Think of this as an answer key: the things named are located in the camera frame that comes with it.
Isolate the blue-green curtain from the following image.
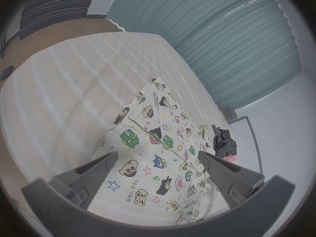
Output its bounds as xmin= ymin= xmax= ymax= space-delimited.
xmin=106 ymin=0 xmax=303 ymax=109

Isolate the bed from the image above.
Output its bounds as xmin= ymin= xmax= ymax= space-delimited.
xmin=0 ymin=31 xmax=266 ymax=228

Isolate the black garment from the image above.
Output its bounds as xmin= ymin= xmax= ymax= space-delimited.
xmin=211 ymin=125 xmax=237 ymax=158

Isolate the small black box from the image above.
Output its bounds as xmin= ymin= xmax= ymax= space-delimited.
xmin=1 ymin=66 xmax=15 ymax=81

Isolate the grey bedside table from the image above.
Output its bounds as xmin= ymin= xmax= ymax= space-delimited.
xmin=215 ymin=101 xmax=237 ymax=119

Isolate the white printed pyjama top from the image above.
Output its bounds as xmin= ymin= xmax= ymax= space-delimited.
xmin=90 ymin=77 xmax=215 ymax=225

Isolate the black chest of drawers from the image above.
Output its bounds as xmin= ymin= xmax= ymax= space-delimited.
xmin=18 ymin=0 xmax=97 ymax=40

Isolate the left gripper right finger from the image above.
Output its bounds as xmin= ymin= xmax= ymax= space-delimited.
xmin=198 ymin=151 xmax=266 ymax=210

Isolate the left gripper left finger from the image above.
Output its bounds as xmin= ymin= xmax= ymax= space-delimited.
xmin=50 ymin=151 xmax=119 ymax=210

